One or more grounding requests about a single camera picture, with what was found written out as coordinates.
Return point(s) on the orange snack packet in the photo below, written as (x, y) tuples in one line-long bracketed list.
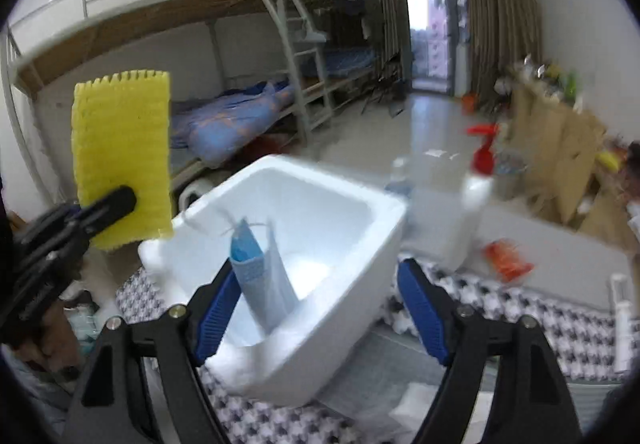
[(507, 261)]

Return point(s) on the blue patterned blanket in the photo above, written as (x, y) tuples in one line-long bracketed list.
[(225, 128)]

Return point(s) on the blue face mask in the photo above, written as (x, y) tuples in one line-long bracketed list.
[(260, 284)]

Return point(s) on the glass balcony door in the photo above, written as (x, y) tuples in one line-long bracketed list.
[(432, 23)]

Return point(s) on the houndstooth table cloth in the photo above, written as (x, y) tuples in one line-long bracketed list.
[(500, 304)]

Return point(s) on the grey metal bunk bed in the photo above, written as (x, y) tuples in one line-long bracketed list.
[(150, 18), (340, 58)]

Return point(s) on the person's left hand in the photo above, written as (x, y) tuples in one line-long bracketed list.
[(50, 339)]

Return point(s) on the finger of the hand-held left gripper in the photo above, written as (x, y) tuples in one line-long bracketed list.
[(110, 205)]

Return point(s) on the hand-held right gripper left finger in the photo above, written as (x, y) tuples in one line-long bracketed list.
[(217, 319)]

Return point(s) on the white pump bottle red cap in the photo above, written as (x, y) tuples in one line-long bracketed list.
[(440, 224)]

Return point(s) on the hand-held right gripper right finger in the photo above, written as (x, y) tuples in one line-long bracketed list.
[(425, 314)]

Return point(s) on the yellow sponge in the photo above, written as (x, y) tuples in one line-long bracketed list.
[(120, 138)]

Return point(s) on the light wooden desk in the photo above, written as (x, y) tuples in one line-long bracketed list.
[(530, 118)]

